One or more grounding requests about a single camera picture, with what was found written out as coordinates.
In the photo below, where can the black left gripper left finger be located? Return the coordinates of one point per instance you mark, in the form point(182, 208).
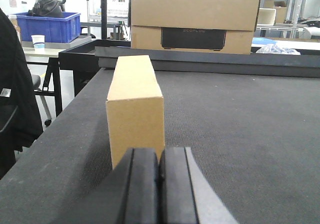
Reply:
point(138, 173)

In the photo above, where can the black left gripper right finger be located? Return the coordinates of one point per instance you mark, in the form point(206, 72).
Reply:
point(186, 197)

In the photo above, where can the small brown cardboard package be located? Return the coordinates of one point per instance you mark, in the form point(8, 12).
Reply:
point(134, 108)

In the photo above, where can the open cardboard box background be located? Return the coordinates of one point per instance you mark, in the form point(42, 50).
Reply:
point(281, 9)

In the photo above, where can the black fabric chair back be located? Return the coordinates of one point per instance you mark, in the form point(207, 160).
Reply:
point(16, 77)

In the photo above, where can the crumpled clear plastic bag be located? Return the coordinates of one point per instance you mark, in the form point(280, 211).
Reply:
point(275, 49)

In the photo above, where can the black raised table ledge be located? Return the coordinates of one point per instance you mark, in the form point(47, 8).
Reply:
point(91, 56)

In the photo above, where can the large brown Ecoflow carton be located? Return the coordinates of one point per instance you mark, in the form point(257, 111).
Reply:
point(215, 26)

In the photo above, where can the white paper cup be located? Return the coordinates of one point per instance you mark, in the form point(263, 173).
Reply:
point(38, 41)

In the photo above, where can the blue plastic bin on table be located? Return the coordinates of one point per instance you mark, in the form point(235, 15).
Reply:
point(56, 30)

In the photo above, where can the black backpack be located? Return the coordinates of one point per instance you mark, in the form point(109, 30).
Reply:
point(47, 8)

